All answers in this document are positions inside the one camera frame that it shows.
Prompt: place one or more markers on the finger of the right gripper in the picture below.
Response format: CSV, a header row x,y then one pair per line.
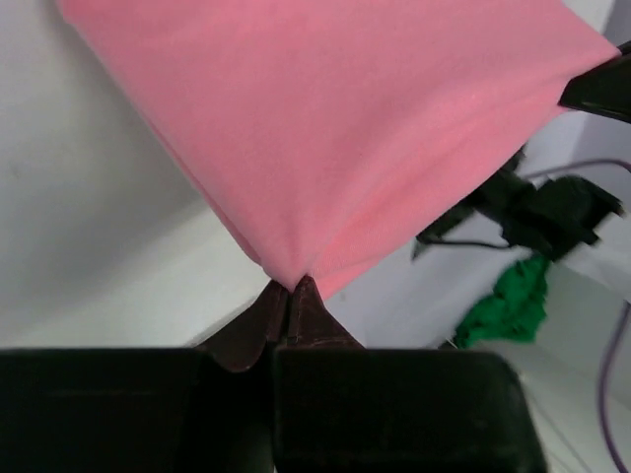
x,y
603,91

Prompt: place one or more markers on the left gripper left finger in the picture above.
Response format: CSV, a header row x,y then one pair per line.
x,y
202,408

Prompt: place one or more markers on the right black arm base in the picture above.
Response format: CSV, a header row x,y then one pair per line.
x,y
549,212

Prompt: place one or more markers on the pink t shirt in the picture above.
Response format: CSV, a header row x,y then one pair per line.
x,y
327,134

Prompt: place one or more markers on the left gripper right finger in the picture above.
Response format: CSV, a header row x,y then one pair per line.
x,y
340,407

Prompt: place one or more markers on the green crumpled cloth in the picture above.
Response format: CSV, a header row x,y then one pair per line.
x,y
513,310

